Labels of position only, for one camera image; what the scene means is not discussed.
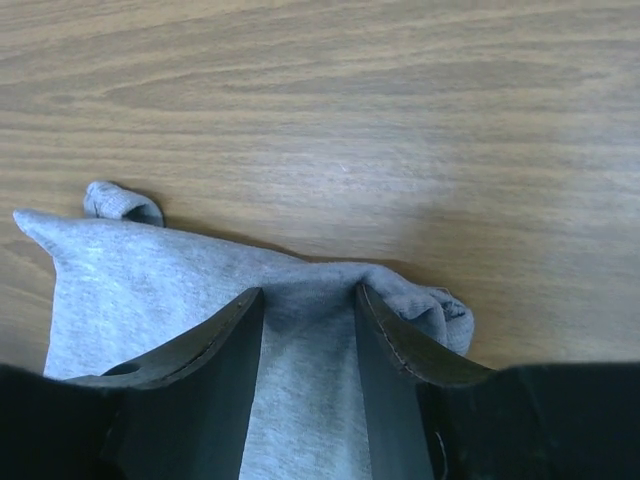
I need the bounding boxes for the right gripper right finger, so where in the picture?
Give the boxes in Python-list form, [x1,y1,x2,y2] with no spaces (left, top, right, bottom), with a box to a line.
[355,284,492,479]

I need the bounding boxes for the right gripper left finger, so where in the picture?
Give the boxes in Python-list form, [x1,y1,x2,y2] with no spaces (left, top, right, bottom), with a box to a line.
[70,288,264,479]

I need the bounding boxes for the grey tank top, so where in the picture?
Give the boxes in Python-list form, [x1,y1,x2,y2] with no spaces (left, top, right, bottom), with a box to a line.
[14,182,474,479]

